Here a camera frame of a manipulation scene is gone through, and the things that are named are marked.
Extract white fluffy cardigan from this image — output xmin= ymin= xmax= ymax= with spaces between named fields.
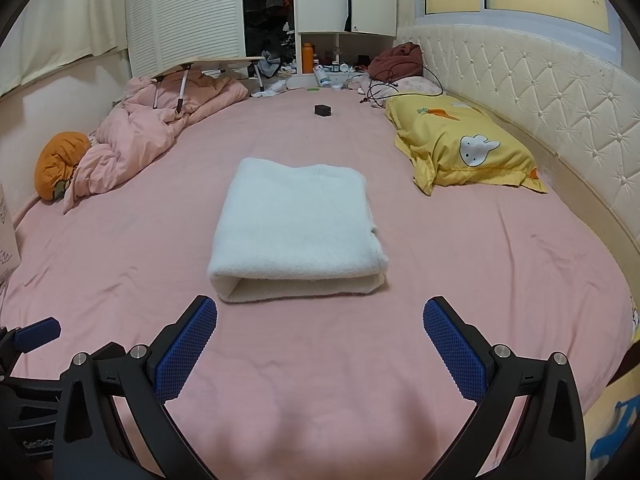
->
xmin=207 ymin=158 xmax=388 ymax=304

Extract folding lap desk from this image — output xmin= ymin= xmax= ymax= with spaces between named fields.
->
xmin=151 ymin=55 xmax=265 ymax=114

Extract orange pumpkin plush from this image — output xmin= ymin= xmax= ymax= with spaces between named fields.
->
xmin=34 ymin=131 xmax=91 ymax=202

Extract pink bed sheet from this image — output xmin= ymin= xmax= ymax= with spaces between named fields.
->
xmin=2 ymin=90 xmax=632 ymax=479

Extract pink crumpled duvet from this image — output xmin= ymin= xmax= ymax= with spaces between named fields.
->
xmin=63 ymin=73 xmax=248 ymax=211

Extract yellow cartoon pillow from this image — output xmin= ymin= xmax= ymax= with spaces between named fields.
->
xmin=385 ymin=93 xmax=547 ymax=195

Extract cream curtain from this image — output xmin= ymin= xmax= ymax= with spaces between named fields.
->
xmin=1 ymin=0 xmax=127 ymax=94

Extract cream tufted headboard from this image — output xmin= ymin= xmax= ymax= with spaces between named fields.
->
xmin=397 ymin=24 xmax=639 ymax=240

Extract white louvered wardrobe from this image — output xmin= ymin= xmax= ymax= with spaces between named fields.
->
xmin=125 ymin=0 xmax=245 ymax=77

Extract small black box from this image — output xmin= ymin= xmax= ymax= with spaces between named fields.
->
xmin=314 ymin=104 xmax=332 ymax=117

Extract orange bottle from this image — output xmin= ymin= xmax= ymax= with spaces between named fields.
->
xmin=302 ymin=42 xmax=314 ymax=74

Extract maroon bag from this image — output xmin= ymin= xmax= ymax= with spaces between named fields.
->
xmin=368 ymin=42 xmax=424 ymax=82

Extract white cabinet with shelf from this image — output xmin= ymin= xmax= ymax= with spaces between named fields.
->
xmin=288 ymin=0 xmax=397 ymax=88

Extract black charging cable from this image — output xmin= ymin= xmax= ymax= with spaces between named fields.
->
xmin=358 ymin=64 xmax=445 ymax=110

